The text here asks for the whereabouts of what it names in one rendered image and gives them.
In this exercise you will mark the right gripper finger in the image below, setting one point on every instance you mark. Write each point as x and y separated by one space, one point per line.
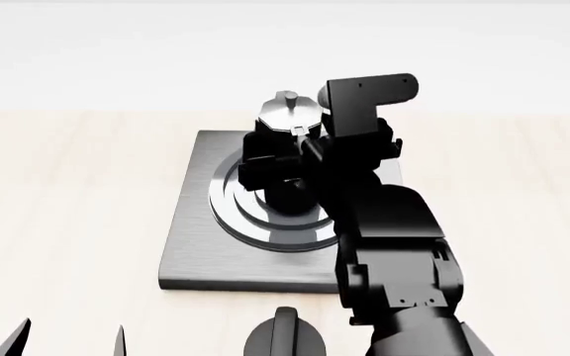
265 146
265 172

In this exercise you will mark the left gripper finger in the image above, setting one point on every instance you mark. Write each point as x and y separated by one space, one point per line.
120 343
15 341

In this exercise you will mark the silver and black moka pot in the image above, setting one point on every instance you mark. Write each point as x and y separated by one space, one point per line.
277 113

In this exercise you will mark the round glossy stove burner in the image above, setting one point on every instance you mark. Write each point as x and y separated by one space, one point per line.
245 226

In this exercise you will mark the grey metal stove slab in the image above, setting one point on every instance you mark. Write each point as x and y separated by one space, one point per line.
196 259

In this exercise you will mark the black stove knob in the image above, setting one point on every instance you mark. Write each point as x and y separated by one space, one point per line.
285 337

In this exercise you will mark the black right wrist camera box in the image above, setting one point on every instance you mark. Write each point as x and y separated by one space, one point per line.
359 104

